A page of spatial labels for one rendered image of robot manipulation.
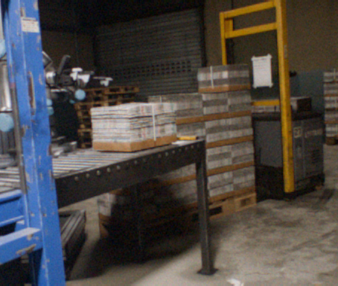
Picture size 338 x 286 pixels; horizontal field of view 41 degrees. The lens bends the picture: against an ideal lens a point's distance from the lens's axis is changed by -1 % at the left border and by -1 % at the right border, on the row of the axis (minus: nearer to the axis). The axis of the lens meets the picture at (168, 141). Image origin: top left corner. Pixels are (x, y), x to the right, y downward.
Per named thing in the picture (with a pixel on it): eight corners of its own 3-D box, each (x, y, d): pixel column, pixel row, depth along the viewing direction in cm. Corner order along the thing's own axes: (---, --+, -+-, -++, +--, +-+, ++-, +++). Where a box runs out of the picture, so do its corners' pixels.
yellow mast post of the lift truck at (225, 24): (229, 183, 479) (219, 13, 460) (235, 182, 484) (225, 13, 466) (235, 185, 472) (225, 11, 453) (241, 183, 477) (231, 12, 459)
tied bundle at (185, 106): (148, 124, 386) (146, 97, 383) (174, 121, 404) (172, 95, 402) (177, 125, 357) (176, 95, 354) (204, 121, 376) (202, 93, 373)
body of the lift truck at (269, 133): (240, 190, 487) (236, 115, 478) (272, 181, 521) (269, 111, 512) (295, 199, 433) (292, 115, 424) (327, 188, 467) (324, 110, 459)
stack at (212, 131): (98, 236, 360) (88, 132, 351) (205, 205, 432) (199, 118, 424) (126, 247, 330) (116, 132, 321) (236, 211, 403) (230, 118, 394)
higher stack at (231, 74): (205, 205, 432) (196, 68, 418) (226, 199, 451) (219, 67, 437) (235, 212, 402) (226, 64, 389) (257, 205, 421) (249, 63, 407)
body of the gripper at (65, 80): (79, 86, 250) (61, 87, 255) (79, 70, 250) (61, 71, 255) (71, 83, 243) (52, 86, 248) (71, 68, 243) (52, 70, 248)
